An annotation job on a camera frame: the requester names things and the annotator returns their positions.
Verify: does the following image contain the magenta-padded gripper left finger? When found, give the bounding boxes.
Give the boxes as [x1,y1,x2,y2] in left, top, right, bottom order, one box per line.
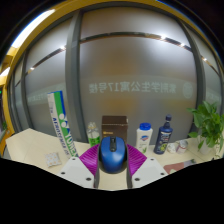
[57,143,101,189]

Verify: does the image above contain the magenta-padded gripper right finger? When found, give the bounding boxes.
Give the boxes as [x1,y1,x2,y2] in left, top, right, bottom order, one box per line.
[125,143,169,189]

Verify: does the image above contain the blue computer mouse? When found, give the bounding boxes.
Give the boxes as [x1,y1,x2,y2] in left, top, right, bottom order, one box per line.
[98,135,128,174]

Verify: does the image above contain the crumpled white tissue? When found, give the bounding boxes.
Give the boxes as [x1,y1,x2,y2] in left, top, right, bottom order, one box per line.
[166,142,178,154]

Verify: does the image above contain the white bottle blue cap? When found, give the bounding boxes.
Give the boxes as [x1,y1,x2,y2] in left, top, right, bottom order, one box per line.
[135,122,154,155]

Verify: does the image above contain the dark blue pump bottle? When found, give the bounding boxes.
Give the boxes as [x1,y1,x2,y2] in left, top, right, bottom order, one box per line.
[153,114,174,155]

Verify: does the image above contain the small white jar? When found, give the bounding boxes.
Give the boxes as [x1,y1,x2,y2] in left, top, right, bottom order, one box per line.
[175,139,189,155]

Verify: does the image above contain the white green shuttlecock tube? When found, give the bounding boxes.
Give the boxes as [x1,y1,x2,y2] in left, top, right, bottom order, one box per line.
[46,90,79,158]

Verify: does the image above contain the brown cardboard box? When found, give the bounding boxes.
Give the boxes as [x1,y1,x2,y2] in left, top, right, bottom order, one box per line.
[101,115,129,143]

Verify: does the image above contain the green potted plant white pot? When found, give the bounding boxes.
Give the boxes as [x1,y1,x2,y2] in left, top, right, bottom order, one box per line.
[186,100,224,160]

